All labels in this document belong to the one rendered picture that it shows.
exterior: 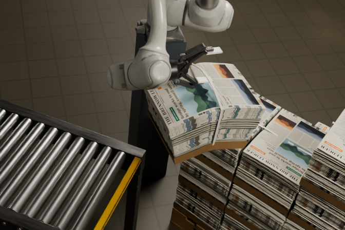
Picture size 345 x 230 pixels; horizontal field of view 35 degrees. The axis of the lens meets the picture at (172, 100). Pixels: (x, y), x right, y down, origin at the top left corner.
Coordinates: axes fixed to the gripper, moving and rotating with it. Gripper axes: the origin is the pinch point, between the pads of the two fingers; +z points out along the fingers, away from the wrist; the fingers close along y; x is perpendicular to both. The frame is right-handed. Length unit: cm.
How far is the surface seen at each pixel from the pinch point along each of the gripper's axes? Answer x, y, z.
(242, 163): 9, 53, 24
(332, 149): 36, 19, 40
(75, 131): -26, 54, -42
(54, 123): -33, 54, -49
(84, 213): 17, 53, -50
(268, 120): -5, 44, 44
